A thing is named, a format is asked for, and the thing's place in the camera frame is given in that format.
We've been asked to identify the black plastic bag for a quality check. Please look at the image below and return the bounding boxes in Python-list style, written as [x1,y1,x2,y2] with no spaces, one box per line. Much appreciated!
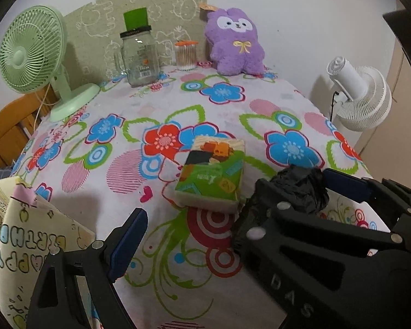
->
[231,166,330,257]

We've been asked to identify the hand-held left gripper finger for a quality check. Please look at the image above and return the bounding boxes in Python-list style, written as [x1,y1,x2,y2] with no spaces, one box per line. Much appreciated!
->
[27,207,149,329]

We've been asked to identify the yellow cartoon storage box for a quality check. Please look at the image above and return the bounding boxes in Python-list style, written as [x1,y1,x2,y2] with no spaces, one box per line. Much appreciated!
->
[0,176,96,329]

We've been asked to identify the beige wardrobe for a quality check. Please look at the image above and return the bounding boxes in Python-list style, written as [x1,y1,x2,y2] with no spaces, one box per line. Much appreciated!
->
[354,38,411,172]

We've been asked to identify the glass jar mug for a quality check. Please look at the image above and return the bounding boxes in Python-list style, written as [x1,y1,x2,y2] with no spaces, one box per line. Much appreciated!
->
[107,25,159,88]

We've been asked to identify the cotton swab container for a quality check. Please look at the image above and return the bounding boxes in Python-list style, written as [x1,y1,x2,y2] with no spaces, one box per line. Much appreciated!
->
[175,41,198,71]

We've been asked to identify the wooden bed headboard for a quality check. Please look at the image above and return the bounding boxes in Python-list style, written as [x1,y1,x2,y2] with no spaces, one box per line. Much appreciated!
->
[0,92,52,167]

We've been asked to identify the black fan cable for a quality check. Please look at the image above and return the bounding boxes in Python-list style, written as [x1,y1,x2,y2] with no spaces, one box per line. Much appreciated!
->
[330,90,344,121]

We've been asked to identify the green cup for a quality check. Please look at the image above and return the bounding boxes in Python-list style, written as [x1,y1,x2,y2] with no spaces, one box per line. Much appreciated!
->
[123,7,149,31]

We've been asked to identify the floral tablecloth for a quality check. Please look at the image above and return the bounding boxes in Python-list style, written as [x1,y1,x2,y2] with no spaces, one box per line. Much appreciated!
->
[10,63,381,329]

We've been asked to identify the green desk fan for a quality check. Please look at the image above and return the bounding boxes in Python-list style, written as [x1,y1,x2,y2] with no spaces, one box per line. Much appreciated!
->
[0,6,101,123]

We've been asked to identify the white fan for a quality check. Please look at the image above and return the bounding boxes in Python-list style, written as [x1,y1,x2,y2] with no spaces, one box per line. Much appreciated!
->
[326,56,393,131]

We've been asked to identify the green cartoon wall sheet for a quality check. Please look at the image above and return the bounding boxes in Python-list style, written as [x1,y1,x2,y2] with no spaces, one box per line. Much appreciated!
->
[64,0,209,83]

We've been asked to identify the purple plush toy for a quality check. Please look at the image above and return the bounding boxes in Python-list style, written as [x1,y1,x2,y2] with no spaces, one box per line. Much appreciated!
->
[199,3,266,76]

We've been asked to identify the green fan power cable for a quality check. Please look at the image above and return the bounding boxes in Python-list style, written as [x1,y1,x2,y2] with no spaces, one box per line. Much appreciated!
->
[34,84,57,124]

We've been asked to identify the green tissue pack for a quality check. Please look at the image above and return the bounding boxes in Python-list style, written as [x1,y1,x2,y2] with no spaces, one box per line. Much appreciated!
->
[174,136,246,209]

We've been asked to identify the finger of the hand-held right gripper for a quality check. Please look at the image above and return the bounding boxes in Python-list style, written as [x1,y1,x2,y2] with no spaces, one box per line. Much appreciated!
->
[323,169,411,251]
[244,178,411,329]

